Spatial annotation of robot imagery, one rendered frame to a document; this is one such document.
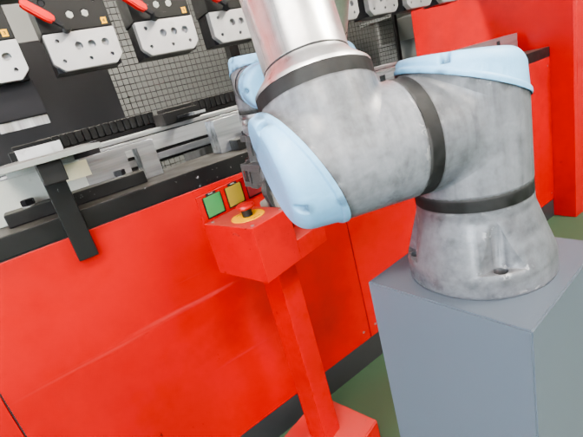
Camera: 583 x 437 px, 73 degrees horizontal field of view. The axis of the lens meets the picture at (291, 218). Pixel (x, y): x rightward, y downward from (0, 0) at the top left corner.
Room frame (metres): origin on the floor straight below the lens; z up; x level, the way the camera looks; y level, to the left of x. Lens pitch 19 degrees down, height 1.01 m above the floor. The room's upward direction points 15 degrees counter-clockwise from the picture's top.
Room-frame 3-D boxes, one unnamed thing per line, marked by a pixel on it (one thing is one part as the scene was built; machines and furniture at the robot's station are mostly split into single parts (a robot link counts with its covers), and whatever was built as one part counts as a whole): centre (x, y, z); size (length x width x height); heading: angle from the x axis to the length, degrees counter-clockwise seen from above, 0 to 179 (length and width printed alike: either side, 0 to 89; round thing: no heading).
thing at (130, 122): (1.40, 0.55, 1.02); 0.37 x 0.06 x 0.04; 121
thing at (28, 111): (0.95, 0.53, 1.11); 0.10 x 0.02 x 0.10; 121
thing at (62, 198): (0.79, 0.43, 0.88); 0.14 x 0.04 x 0.22; 31
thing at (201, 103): (1.69, 0.07, 1.02); 0.44 x 0.06 x 0.04; 121
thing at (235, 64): (0.84, 0.01, 1.03); 0.09 x 0.08 x 0.11; 8
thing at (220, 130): (1.60, -0.56, 0.92); 1.68 x 0.06 x 0.10; 121
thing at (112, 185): (0.92, 0.46, 0.89); 0.30 x 0.05 x 0.03; 121
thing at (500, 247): (0.39, -0.19, 0.82); 0.15 x 0.15 x 0.10
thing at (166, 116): (1.30, 0.24, 1.01); 0.26 x 0.12 x 0.05; 31
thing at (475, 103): (0.39, -0.19, 0.94); 0.13 x 0.12 x 0.14; 98
